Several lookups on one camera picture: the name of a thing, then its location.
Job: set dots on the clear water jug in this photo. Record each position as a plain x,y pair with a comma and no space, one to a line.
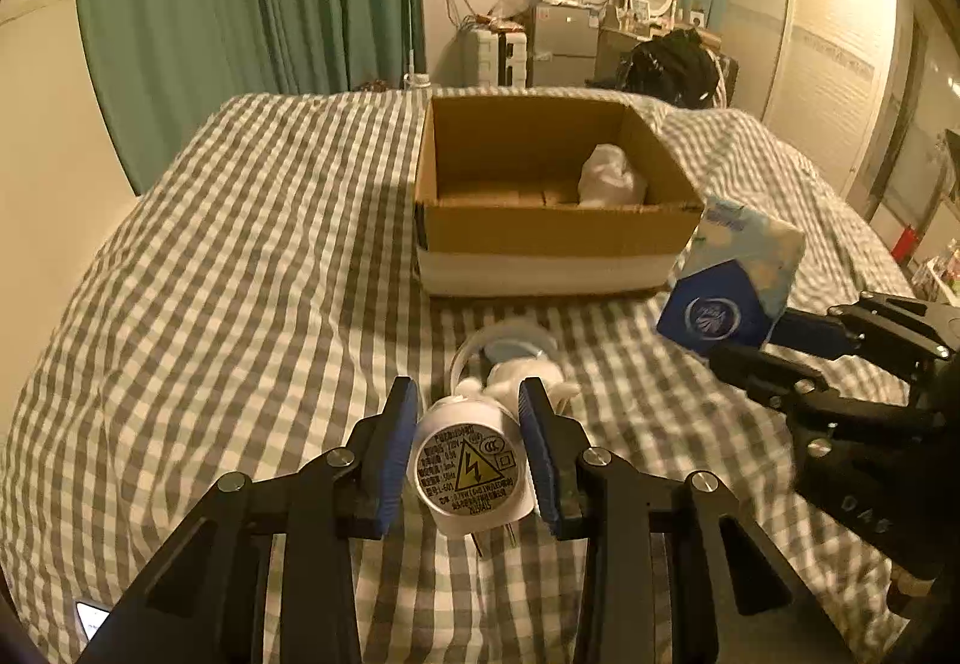
416,81

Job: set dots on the small silver fridge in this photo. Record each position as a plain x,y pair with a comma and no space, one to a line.
564,41

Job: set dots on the brown patterned bag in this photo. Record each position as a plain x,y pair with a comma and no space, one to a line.
373,86

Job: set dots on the white crumpled plastic bag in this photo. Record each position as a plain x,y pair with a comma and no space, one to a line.
609,176

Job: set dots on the clear plastic bag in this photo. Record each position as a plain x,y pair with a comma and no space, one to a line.
511,5

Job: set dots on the white figurine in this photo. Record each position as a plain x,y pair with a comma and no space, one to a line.
504,379

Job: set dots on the brown cardboard box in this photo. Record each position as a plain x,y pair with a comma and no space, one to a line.
540,236

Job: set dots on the lit phone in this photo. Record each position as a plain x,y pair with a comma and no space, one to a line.
91,617

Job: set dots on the red fire extinguisher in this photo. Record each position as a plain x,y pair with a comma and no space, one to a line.
905,245

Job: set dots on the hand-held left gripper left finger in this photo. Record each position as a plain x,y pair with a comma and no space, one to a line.
397,454

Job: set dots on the clear tape roll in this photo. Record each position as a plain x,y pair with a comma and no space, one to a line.
466,352

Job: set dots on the black jacket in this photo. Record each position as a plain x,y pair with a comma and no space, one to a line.
671,67

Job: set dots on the blue tissue pack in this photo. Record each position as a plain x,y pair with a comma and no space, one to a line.
750,259

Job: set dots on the white slatted wardrobe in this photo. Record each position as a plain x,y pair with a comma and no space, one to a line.
825,48

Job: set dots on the white round plug-in device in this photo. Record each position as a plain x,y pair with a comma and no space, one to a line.
465,469

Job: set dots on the white suitcase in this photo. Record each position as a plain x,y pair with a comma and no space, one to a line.
501,56

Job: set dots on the wooden dressing table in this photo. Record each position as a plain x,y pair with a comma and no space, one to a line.
609,52

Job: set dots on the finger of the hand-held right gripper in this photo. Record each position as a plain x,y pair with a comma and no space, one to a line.
814,332
772,375

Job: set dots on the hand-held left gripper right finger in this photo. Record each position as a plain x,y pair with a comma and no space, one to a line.
536,454

